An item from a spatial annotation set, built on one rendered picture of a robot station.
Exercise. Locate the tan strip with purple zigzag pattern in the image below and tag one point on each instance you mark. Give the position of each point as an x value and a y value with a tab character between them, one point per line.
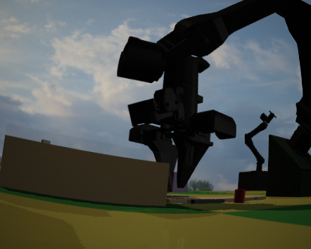
226	199

